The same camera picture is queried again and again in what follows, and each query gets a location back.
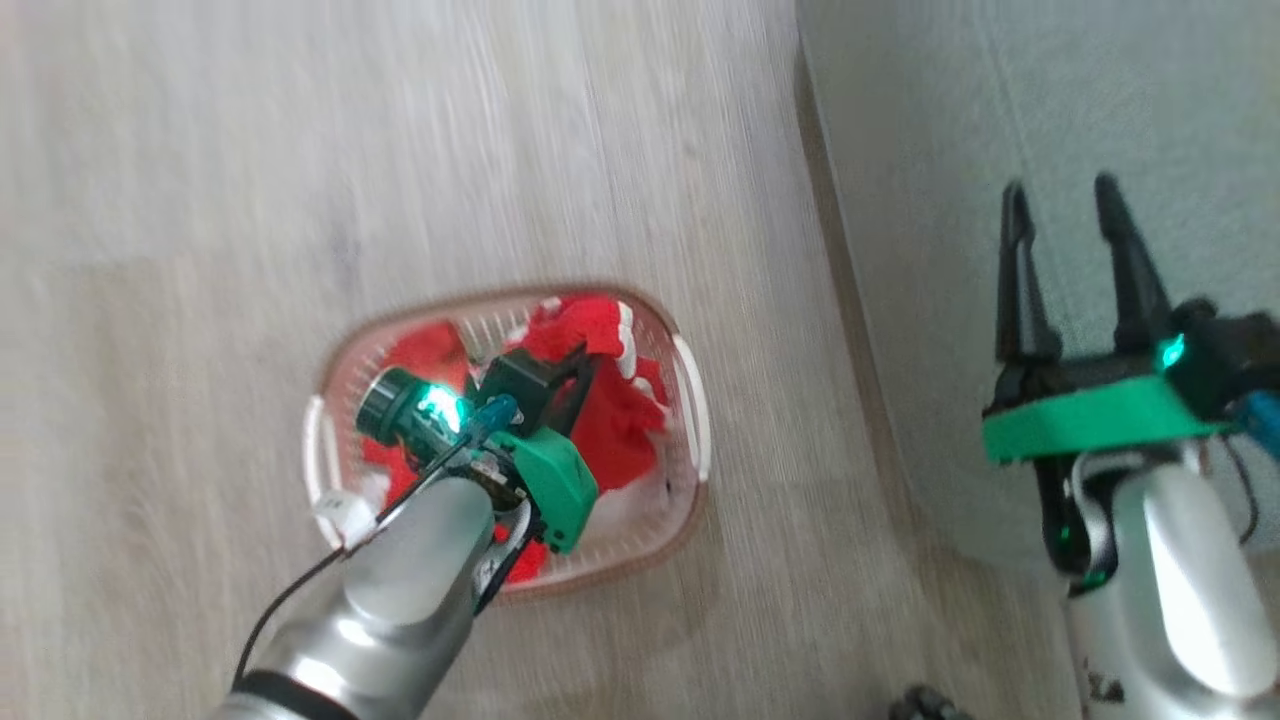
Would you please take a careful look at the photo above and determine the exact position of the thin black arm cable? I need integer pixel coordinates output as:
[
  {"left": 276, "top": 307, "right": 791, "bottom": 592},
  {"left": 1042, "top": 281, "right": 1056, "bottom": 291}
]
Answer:
[
  {"left": 234, "top": 440, "right": 481, "bottom": 691},
  {"left": 1222, "top": 432, "right": 1263, "bottom": 547}
]

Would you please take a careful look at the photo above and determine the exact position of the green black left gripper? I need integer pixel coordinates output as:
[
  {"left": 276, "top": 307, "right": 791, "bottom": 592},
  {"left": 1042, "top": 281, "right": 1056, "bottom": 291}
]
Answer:
[{"left": 470, "top": 343, "right": 601, "bottom": 556}]

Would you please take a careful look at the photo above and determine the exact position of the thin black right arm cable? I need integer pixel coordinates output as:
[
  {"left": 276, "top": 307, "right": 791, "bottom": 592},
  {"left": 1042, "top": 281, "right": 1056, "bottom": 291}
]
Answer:
[{"left": 1222, "top": 432, "right": 1263, "bottom": 547}]

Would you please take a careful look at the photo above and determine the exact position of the red white sports jersey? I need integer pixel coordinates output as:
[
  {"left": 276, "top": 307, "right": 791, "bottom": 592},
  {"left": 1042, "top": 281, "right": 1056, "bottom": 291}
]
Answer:
[{"left": 358, "top": 294, "right": 673, "bottom": 585}]

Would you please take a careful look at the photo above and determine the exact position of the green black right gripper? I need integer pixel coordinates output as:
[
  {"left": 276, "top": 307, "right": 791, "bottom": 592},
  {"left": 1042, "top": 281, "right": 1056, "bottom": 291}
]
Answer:
[{"left": 981, "top": 172, "right": 1233, "bottom": 601}]

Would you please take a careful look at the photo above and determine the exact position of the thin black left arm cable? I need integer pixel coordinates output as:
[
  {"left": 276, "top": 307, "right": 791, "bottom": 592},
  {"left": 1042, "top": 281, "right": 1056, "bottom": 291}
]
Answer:
[{"left": 234, "top": 440, "right": 481, "bottom": 691}]

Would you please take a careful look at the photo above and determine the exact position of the cream laundry basket brown rim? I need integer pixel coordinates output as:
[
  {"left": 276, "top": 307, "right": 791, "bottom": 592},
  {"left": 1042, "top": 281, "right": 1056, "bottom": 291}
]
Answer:
[{"left": 302, "top": 283, "right": 713, "bottom": 601}]

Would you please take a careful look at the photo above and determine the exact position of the grey fabric sofa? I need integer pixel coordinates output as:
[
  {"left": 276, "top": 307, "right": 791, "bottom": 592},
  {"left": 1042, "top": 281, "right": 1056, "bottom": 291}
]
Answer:
[{"left": 795, "top": 0, "right": 1280, "bottom": 576}]

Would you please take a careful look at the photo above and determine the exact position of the white cable label tag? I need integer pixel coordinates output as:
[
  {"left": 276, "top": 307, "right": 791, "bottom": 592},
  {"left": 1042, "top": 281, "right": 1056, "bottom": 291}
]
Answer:
[{"left": 314, "top": 489, "right": 377, "bottom": 550}]

